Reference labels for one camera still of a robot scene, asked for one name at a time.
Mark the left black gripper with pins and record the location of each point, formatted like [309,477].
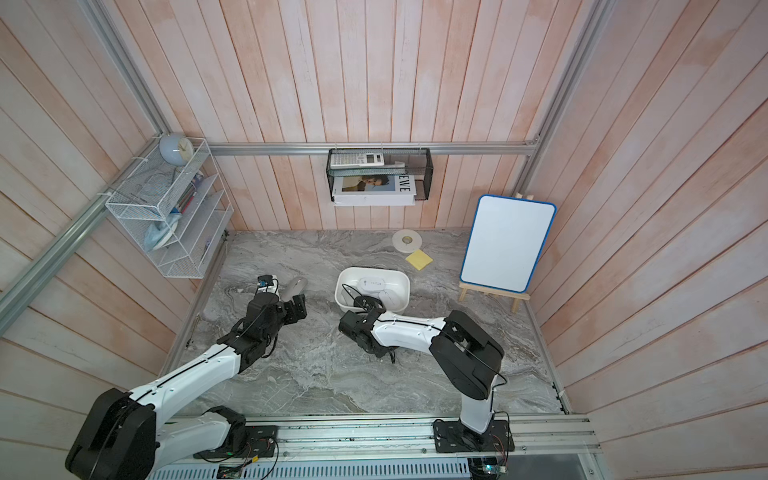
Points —
[292,315]

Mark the grey computer mouse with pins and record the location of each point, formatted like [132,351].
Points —
[292,288]

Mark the white plastic storage box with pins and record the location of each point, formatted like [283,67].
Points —
[391,287]

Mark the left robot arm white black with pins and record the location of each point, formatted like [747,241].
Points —
[130,434]

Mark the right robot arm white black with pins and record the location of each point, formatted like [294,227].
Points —
[469,357]

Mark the white mouse in box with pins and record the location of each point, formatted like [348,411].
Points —
[372,284]

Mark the yellow sticky note pad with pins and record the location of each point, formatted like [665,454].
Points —
[419,259]

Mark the white tape roll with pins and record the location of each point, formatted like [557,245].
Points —
[407,241]

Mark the white magazine book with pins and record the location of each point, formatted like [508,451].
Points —
[374,190]

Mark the green thin book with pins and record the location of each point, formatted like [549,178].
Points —
[369,171]

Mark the small wooden easel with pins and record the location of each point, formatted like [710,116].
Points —
[501,294]

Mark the white calculator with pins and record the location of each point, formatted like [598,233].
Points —
[356,160]

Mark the blue framed whiteboard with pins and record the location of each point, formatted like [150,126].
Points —
[540,224]

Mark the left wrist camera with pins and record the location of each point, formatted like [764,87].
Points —
[267,284]

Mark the aluminium front rail frame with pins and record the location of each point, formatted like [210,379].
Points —
[357,437]

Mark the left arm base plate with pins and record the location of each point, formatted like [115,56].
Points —
[252,441]

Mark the white wire wall rack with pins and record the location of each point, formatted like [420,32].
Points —
[177,216]

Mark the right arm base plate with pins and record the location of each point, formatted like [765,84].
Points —
[454,437]

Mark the black mesh wall basket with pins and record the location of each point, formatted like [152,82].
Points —
[418,162]

